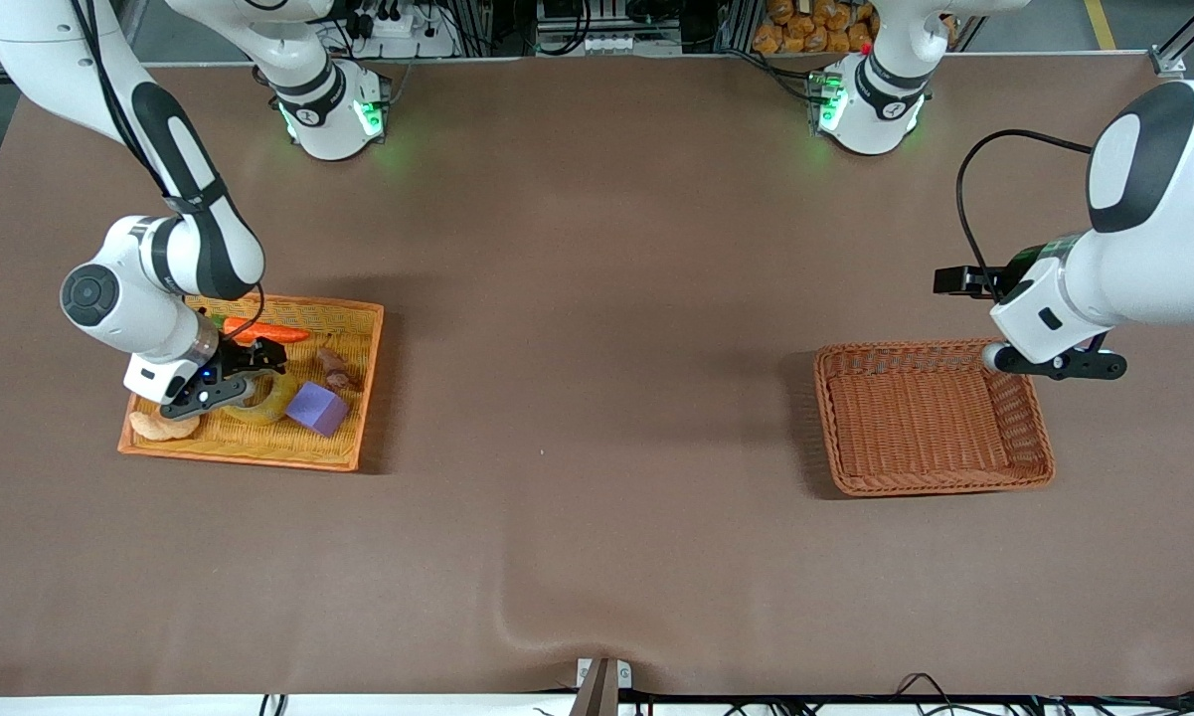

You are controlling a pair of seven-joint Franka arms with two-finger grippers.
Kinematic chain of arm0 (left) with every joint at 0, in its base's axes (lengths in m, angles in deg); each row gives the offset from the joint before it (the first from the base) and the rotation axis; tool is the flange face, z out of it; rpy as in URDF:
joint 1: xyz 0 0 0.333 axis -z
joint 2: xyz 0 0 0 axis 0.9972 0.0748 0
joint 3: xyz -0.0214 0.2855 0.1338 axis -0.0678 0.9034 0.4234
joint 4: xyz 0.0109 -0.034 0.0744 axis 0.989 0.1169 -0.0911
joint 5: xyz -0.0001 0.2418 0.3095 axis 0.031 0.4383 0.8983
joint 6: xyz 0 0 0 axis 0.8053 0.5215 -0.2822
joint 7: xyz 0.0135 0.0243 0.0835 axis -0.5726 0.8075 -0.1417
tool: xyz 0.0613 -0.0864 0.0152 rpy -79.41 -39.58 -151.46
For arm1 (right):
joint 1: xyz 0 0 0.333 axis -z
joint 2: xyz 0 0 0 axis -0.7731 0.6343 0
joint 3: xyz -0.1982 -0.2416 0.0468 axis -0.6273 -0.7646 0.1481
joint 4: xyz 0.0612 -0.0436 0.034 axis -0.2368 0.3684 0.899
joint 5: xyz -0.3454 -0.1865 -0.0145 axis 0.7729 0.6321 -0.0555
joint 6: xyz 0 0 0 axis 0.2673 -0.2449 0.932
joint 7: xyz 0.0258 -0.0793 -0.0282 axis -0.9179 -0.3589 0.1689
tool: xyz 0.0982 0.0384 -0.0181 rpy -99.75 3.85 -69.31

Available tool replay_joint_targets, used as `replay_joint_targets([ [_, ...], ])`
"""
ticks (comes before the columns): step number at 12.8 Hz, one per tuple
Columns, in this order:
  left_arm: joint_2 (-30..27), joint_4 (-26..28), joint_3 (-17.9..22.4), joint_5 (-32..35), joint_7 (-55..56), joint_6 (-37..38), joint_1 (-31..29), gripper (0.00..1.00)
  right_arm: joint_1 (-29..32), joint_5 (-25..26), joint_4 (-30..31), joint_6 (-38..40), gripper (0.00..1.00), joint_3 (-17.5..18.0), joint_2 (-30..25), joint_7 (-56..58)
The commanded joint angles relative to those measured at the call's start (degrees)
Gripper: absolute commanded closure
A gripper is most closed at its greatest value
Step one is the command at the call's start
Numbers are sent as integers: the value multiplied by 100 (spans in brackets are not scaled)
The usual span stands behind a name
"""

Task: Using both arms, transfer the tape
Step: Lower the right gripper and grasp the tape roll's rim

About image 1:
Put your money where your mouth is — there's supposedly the yellow wicker tray orange rim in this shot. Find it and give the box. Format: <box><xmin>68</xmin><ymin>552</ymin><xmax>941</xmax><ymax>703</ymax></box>
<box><xmin>117</xmin><ymin>293</ymin><xmax>387</xmax><ymax>472</ymax></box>

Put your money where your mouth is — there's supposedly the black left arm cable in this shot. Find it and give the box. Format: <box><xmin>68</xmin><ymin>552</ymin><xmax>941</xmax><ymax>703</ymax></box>
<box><xmin>956</xmin><ymin>129</ymin><xmax>1097</xmax><ymax>301</ymax></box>

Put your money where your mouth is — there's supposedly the brown wicker basket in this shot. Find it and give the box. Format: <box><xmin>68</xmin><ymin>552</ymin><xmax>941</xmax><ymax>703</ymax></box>
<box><xmin>812</xmin><ymin>339</ymin><xmax>1057</xmax><ymax>498</ymax></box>

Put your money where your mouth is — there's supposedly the brown toy root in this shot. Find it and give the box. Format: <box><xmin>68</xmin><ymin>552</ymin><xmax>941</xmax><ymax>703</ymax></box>
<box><xmin>318</xmin><ymin>338</ymin><xmax>359</xmax><ymax>391</ymax></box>

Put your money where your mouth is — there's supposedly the metal camera stand bracket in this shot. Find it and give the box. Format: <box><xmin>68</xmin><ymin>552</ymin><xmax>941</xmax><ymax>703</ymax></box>
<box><xmin>569</xmin><ymin>656</ymin><xmax>634</xmax><ymax>716</ymax></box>

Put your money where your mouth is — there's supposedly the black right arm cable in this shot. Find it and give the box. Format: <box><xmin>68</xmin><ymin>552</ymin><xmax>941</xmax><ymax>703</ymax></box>
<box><xmin>68</xmin><ymin>0</ymin><xmax>265</xmax><ymax>344</ymax></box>

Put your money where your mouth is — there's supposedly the aluminium frame strut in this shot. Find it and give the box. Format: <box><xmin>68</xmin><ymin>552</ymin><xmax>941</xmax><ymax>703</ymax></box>
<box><xmin>1148</xmin><ymin>0</ymin><xmax>1194</xmax><ymax>79</ymax></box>

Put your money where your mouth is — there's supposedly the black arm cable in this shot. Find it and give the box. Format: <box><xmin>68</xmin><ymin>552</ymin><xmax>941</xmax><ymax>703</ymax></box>
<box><xmin>68</xmin><ymin>0</ymin><xmax>265</xmax><ymax>344</ymax></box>
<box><xmin>956</xmin><ymin>129</ymin><xmax>1097</xmax><ymax>301</ymax></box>

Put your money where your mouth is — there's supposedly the brown table cover sheet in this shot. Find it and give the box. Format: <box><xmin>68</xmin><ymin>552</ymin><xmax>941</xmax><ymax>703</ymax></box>
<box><xmin>0</xmin><ymin>52</ymin><xmax>1194</xmax><ymax>697</ymax></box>

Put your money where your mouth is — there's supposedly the bag of orange breads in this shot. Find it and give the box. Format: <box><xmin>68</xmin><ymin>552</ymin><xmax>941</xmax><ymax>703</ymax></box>
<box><xmin>753</xmin><ymin>0</ymin><xmax>878</xmax><ymax>56</ymax></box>

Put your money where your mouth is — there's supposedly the white power strip with plugs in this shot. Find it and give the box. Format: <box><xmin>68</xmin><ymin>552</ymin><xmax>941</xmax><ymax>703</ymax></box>
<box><xmin>353</xmin><ymin>0</ymin><xmax>458</xmax><ymax>59</ymax></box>

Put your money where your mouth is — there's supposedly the purple foam cube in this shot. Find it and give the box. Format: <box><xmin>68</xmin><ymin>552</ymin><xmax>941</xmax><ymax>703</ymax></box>
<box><xmin>285</xmin><ymin>380</ymin><xmax>351</xmax><ymax>439</ymax></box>

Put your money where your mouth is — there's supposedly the yellow clear tape roll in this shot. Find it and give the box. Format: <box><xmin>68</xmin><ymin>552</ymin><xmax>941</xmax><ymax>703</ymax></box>
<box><xmin>221</xmin><ymin>370</ymin><xmax>301</xmax><ymax>427</ymax></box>

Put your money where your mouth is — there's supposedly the orange toy carrot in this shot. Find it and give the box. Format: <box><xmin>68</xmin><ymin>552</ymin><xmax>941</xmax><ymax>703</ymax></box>
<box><xmin>209</xmin><ymin>314</ymin><xmax>313</xmax><ymax>346</ymax></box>

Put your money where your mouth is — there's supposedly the narrow white power strip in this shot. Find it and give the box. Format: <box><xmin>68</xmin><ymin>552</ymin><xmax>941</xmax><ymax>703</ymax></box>
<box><xmin>582</xmin><ymin>33</ymin><xmax>682</xmax><ymax>56</ymax></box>

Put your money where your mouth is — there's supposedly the toy croissant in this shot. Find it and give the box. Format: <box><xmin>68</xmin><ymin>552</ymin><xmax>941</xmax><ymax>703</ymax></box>
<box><xmin>129</xmin><ymin>410</ymin><xmax>202</xmax><ymax>443</ymax></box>

